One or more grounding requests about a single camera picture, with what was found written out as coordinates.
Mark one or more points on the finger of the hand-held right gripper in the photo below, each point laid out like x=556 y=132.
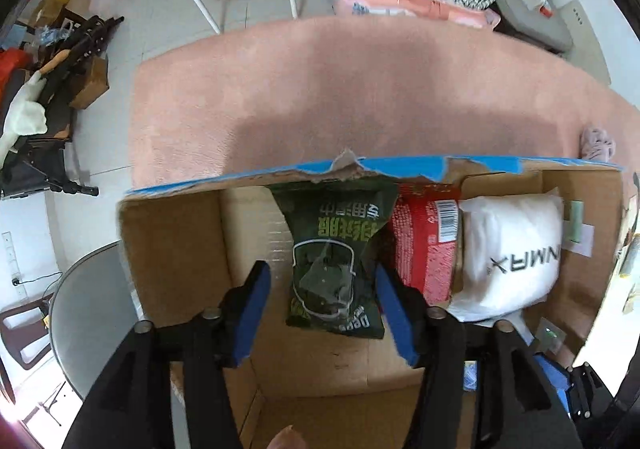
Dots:
x=552 y=379

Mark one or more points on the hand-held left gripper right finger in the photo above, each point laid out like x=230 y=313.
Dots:
x=397 y=319

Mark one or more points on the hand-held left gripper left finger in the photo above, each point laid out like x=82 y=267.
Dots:
x=250 y=314

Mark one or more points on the dark green snack packet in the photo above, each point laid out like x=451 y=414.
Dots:
x=330 y=229

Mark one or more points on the red snack packet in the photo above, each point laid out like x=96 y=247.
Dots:
x=420 y=249

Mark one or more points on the white pillow packet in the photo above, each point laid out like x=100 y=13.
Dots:
x=510 y=229

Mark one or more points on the round grey table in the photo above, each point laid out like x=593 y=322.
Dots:
x=90 y=314

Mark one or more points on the dark red chair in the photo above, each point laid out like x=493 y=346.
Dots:
x=20 y=334

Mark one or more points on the pink rug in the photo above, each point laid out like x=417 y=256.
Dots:
x=325 y=94

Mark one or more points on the white power strip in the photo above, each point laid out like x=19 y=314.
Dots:
x=11 y=259

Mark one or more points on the black folding stand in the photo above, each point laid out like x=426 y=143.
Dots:
x=35 y=169

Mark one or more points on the small brown cardboard box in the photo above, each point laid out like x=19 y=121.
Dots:
x=90 y=84

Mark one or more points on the white cloth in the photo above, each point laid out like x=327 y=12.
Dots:
x=25 y=116

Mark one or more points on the pink bedding package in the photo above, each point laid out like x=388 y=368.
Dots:
x=400 y=1

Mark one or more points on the black tripod bundle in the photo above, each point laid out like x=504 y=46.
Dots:
x=82 y=41

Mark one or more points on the grey cushion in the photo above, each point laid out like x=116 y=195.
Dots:
x=535 y=16

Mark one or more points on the white flat device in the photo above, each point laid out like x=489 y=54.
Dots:
x=585 y=39

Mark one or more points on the red bag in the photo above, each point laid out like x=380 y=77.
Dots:
x=12 y=63

